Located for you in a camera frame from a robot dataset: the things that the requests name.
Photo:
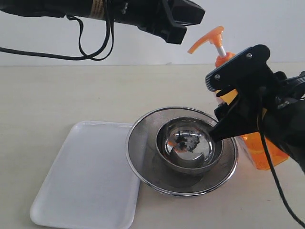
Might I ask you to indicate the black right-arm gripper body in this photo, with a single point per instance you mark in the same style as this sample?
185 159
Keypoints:
285 127

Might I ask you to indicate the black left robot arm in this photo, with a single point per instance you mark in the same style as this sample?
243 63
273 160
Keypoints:
94 9

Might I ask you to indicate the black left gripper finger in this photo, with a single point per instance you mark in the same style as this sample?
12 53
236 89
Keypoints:
186 12

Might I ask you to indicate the small stainless steel bowl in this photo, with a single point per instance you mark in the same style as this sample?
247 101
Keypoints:
185 146

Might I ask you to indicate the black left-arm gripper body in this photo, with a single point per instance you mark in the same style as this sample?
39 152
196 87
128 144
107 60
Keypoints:
151 16

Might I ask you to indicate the steel mesh strainer basket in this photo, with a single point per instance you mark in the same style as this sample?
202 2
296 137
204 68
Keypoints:
146 163

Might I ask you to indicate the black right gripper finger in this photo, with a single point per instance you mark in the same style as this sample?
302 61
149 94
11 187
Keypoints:
233 122

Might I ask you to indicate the orange dish soap pump bottle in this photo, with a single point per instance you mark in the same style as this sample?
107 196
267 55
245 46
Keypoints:
250 143

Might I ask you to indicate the white rectangular plastic tray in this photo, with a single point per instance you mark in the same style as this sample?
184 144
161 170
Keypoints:
90 184

